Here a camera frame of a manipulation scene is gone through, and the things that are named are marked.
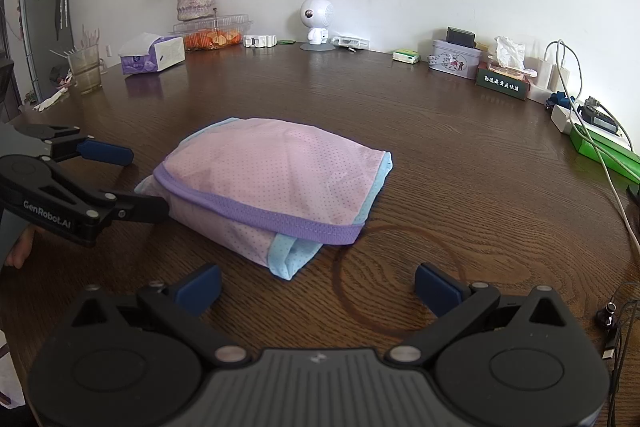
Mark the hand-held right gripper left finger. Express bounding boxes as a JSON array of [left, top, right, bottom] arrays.
[[64, 263, 251, 365]]

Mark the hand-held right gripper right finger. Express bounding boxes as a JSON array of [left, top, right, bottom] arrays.
[[386, 263, 575, 365]]

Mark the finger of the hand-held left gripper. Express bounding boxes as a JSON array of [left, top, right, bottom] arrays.
[[37, 176, 172, 225], [9, 122, 135, 168]]

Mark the pink blue mesh garment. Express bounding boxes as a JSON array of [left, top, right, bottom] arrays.
[[134, 117, 394, 282]]

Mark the person's left hand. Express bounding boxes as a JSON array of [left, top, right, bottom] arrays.
[[2, 227, 37, 269]]

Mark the white paper wrapper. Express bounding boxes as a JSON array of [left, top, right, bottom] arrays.
[[32, 89, 71, 112]]

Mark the clear glass cup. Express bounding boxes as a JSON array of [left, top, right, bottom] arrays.
[[67, 44, 103, 96]]

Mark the purple white tissue pack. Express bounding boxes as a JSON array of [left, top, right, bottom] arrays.
[[118, 33, 187, 76]]

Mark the bundle of thin sticks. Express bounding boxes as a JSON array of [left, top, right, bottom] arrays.
[[80, 24, 102, 52]]

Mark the grey refrigerator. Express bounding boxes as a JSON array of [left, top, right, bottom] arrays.
[[18, 0, 71, 95]]

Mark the clear plastic snack container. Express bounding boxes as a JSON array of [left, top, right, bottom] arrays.
[[172, 13, 254, 52]]

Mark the black round plug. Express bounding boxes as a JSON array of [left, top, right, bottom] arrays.
[[595, 301, 622, 329]]

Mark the white power bank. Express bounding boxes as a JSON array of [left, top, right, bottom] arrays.
[[551, 104, 581, 135]]

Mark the dark green tissue box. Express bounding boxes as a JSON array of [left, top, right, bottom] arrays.
[[475, 61, 533, 102]]

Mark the green cardboard box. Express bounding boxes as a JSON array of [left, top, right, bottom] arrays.
[[570, 123, 640, 184]]

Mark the grey printed tin box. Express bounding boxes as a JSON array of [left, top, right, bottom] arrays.
[[429, 39, 485, 80]]

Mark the black battery charger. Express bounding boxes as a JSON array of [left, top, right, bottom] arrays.
[[580, 96, 626, 138]]

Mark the white robot-shaped desk fan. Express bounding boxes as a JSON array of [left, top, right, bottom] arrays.
[[299, 0, 337, 52]]

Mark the white crumpled tissue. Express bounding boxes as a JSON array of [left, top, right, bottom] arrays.
[[492, 36, 527, 70]]

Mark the black cable bundle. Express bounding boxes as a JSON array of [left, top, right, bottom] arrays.
[[597, 282, 640, 427]]

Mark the white charging cable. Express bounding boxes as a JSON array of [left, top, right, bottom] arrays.
[[542, 38, 640, 255]]

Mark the white wall charger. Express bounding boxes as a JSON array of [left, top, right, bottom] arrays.
[[536, 57, 556, 86], [552, 64, 573, 92]]

